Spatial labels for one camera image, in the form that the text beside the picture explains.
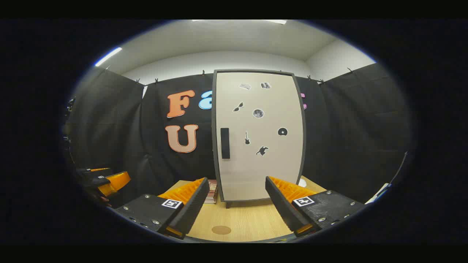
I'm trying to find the dark grey cabinet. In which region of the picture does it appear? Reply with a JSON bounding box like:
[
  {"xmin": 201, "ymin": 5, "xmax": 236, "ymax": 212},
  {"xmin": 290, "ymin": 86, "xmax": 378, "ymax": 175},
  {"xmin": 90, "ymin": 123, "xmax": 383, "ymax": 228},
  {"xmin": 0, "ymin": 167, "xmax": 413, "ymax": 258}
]
[{"xmin": 211, "ymin": 69, "xmax": 307, "ymax": 209}]

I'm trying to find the black backdrop cloth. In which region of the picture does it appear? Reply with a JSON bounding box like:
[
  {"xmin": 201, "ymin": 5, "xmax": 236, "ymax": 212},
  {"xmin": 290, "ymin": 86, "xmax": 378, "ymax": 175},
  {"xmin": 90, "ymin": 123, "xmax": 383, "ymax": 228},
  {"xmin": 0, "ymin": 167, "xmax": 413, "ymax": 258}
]
[{"xmin": 62, "ymin": 62, "xmax": 414, "ymax": 209}]

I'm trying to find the long ceiling light strip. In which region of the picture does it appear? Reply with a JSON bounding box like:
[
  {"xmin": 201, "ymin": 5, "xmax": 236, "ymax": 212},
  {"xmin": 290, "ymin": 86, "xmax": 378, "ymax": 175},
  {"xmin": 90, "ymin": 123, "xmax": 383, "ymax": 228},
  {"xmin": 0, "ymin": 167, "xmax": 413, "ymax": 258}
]
[
  {"xmin": 191, "ymin": 19, "xmax": 288, "ymax": 25},
  {"xmin": 94, "ymin": 47, "xmax": 123, "ymax": 67}
]

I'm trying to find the white flat panel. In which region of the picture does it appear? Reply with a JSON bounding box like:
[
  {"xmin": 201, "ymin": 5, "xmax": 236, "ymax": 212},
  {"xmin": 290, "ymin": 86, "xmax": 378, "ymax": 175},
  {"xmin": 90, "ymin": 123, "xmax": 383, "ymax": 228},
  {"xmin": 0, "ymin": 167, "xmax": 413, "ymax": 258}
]
[{"xmin": 365, "ymin": 183, "xmax": 392, "ymax": 204}]

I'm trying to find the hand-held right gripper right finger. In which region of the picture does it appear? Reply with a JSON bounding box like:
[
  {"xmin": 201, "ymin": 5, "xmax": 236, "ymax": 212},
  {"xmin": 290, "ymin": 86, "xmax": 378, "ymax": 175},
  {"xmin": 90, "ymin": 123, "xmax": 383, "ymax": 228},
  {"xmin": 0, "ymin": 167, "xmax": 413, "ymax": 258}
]
[{"xmin": 265, "ymin": 176, "xmax": 366, "ymax": 237}]

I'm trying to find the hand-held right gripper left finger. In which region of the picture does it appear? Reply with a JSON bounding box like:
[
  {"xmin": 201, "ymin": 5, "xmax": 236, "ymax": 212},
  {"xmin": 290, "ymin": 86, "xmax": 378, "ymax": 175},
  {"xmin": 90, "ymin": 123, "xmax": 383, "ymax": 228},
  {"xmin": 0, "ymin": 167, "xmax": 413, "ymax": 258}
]
[{"xmin": 115, "ymin": 177, "xmax": 210, "ymax": 240}]

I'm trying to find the light grey cabinet door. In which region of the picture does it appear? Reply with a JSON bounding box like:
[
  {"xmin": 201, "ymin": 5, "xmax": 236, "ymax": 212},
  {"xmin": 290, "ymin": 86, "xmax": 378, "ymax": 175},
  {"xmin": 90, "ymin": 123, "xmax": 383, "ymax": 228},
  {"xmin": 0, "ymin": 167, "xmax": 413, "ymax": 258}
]
[{"xmin": 216, "ymin": 72, "xmax": 303, "ymax": 201}]

